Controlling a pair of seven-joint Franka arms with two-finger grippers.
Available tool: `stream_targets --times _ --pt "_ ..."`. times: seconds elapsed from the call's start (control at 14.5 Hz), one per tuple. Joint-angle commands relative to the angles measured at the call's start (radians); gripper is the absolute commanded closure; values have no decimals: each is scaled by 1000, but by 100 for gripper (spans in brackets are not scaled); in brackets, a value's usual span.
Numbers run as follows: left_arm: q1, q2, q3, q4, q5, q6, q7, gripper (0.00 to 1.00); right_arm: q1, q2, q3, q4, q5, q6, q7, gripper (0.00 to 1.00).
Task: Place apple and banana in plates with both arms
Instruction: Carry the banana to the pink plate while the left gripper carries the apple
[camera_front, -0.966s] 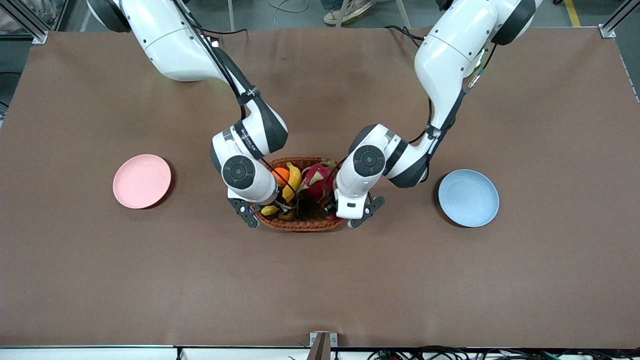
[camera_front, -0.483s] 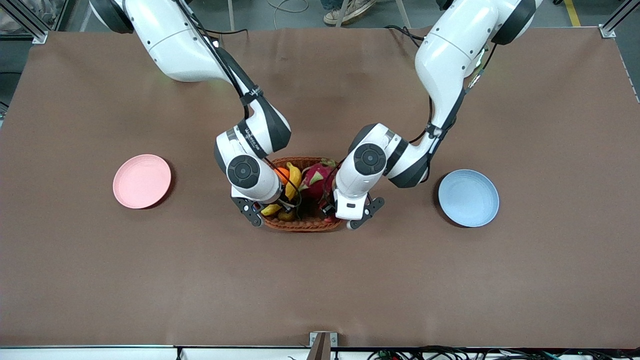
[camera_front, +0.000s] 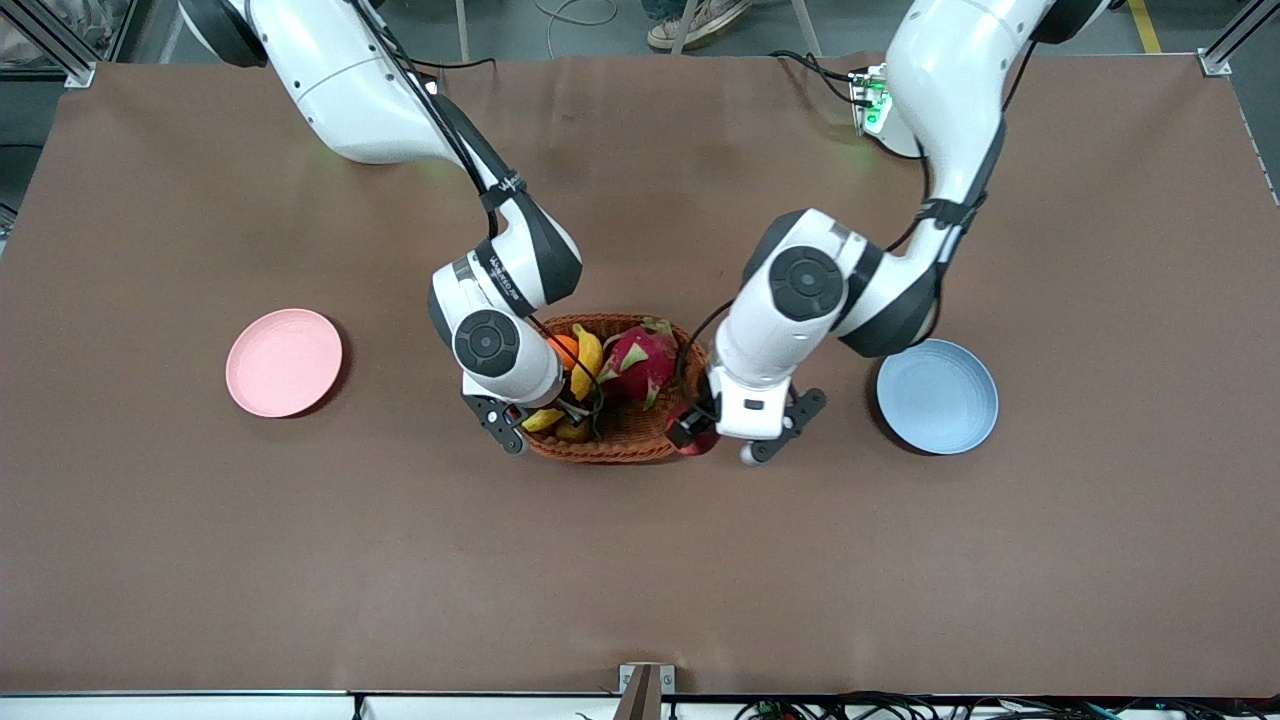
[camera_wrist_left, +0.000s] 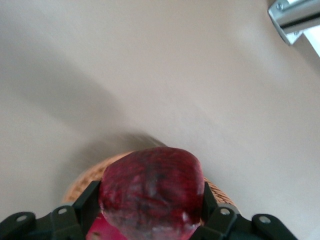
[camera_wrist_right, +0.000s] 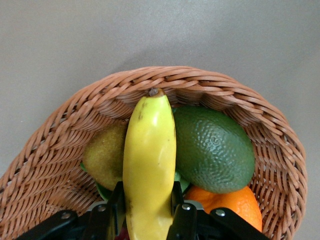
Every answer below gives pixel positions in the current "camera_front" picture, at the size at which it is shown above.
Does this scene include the yellow banana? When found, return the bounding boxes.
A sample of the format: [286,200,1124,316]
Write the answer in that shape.
[520,323,605,434]

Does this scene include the beige sneaker shoe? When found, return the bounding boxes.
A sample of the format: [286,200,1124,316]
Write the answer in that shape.
[645,0,753,51]

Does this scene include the white table edge rail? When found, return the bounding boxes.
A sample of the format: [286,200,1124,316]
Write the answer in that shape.
[0,690,1280,720]

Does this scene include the black cable to circuit board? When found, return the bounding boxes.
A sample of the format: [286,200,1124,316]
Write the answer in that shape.
[768,48,863,106]
[405,55,498,76]

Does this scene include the metal bracket at table edge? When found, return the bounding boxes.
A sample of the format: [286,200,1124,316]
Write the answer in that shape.
[612,662,677,720]

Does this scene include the brown table cover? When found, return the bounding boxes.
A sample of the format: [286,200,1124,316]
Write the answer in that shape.
[0,52,1280,699]

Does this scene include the circuit board green light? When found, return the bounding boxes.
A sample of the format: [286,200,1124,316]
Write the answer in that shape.
[848,63,893,138]

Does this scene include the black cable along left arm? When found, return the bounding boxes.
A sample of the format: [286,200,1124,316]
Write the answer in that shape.
[680,40,1036,406]

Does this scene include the pink dragon fruit green scales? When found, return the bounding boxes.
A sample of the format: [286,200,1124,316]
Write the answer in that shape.
[597,317,683,411]

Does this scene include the brown woven wicker basket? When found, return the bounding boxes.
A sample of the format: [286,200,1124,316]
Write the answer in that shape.
[497,313,716,464]

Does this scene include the pink round plate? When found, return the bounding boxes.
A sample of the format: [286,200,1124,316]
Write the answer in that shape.
[225,308,344,419]

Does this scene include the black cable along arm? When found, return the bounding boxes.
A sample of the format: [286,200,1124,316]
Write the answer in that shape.
[680,40,1036,406]
[345,0,606,441]

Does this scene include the aluminium frame profile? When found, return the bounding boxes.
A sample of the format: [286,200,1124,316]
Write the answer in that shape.
[1198,0,1280,78]
[0,0,98,89]

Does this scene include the red apple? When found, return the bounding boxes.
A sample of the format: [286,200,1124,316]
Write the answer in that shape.
[675,403,723,458]

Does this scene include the bundle of black cables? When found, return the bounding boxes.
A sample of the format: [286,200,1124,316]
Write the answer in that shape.
[735,692,1280,720]

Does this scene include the black cable along right arm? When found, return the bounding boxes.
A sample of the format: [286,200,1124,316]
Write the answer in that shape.
[345,0,606,441]

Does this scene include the blue round plate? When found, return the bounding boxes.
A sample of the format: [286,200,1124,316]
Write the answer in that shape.
[876,338,1000,456]

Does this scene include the white cable on floor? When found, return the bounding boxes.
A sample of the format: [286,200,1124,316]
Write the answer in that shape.
[533,0,621,28]

